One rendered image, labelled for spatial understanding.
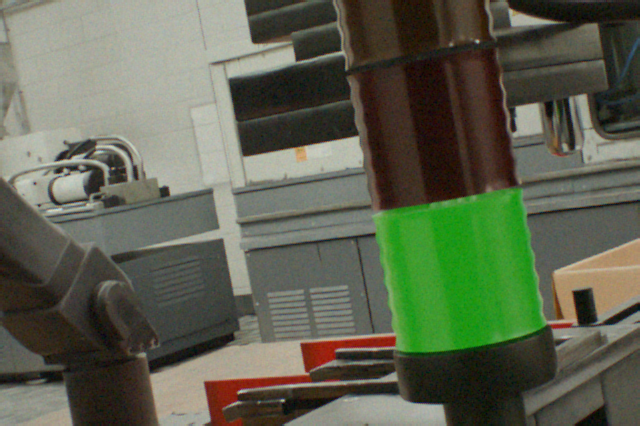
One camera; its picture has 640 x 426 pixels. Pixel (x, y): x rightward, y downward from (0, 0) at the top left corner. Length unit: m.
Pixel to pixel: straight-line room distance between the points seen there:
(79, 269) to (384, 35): 0.65
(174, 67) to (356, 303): 3.76
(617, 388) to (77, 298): 0.43
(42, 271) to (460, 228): 0.64
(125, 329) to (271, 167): 5.64
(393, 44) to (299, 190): 6.14
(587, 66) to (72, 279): 0.43
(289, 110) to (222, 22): 8.76
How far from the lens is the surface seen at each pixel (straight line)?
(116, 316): 0.95
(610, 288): 2.99
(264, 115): 0.58
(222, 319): 8.07
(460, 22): 0.31
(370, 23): 0.31
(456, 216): 0.31
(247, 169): 6.68
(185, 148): 9.68
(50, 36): 10.62
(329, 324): 6.48
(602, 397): 0.64
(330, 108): 0.56
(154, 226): 7.75
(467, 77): 0.31
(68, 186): 8.08
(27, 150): 8.78
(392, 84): 0.31
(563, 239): 5.69
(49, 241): 0.94
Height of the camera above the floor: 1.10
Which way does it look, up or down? 3 degrees down
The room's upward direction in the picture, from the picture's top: 10 degrees counter-clockwise
